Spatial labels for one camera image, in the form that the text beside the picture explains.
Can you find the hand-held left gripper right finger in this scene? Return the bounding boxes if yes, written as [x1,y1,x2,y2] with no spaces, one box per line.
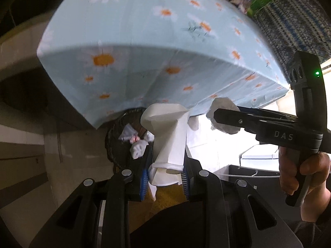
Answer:
[180,149,303,248]

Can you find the blue daisy print tablecloth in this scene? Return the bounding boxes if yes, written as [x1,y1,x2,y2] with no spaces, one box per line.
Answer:
[37,0,290,131]

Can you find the person's right forearm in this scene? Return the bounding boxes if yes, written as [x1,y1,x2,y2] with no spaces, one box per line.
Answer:
[287,209,331,248]

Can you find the crushed white carton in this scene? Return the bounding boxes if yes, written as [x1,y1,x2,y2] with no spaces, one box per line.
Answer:
[140,103,191,187]

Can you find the person's right hand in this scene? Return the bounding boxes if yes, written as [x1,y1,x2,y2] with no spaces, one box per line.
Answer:
[278,146,331,223]

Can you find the person's leg in tan pants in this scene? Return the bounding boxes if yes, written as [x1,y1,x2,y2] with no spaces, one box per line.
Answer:
[128,183,189,233]

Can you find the white tissue wad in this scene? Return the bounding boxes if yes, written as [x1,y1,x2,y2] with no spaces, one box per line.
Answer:
[206,97,242,135]

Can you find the black mesh wastebasket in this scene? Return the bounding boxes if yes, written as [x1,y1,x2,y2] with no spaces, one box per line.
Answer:
[104,107,156,171]

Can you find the green packet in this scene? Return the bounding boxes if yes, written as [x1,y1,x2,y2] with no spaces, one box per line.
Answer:
[245,0,272,16]

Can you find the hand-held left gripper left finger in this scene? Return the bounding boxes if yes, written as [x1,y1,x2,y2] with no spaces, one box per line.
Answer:
[28,145,154,248]

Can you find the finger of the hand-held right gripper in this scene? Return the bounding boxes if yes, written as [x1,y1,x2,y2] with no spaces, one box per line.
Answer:
[236,105,298,122]
[213,108,262,134]

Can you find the patterned blue woven cloth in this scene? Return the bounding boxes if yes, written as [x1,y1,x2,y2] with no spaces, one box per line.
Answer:
[252,0,331,83]

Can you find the dark box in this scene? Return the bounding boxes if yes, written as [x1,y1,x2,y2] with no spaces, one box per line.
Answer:
[229,164,281,179]

